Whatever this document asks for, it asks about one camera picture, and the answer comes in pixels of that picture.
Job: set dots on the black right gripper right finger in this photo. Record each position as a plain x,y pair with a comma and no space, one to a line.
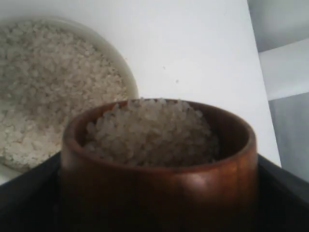
283,204

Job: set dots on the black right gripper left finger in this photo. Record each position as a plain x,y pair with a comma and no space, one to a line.
30,202

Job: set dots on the brown wooden cup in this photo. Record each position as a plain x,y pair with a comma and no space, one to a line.
96,196

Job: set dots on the rice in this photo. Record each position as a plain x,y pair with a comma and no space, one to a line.
153,133
53,91

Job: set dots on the rice in white bowl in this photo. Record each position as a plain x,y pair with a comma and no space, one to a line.
53,91

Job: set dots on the white ceramic bowl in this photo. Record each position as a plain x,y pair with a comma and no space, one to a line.
120,79

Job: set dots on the white backdrop curtain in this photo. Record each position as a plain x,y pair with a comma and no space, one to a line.
281,29

